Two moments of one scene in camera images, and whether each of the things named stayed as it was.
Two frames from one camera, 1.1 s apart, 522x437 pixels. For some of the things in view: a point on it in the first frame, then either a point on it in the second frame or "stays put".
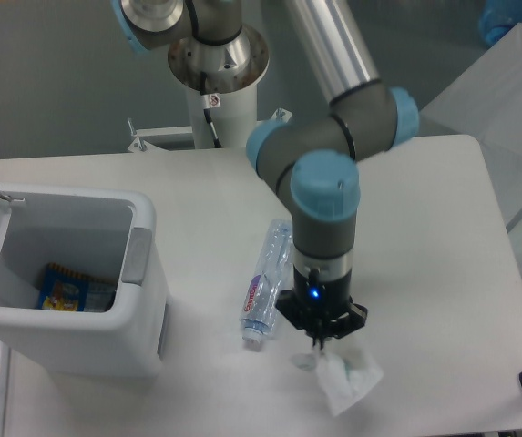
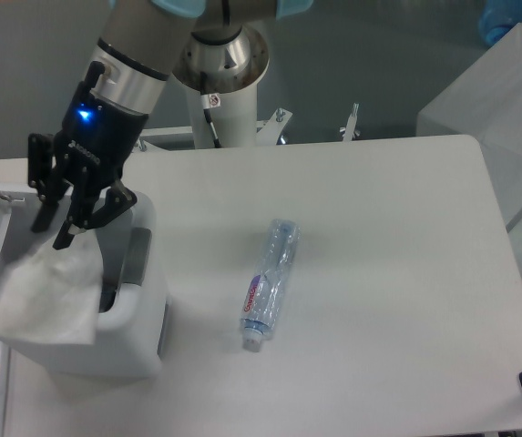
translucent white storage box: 504,101 stays put
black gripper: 314,304 -> 93,146
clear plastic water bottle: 268,281 stays put
